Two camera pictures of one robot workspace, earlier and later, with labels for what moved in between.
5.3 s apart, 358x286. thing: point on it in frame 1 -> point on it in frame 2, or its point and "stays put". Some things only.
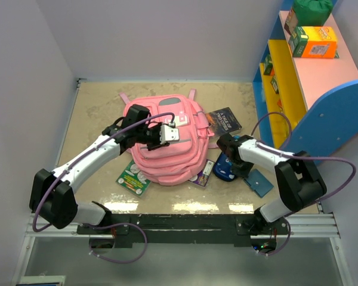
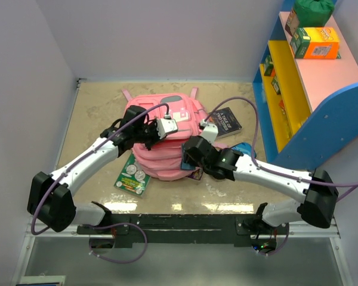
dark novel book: [222, 121] stays put
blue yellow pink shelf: [314, 105] stays put
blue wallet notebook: [259, 183] -> [184, 165]
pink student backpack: [184, 161] stays put
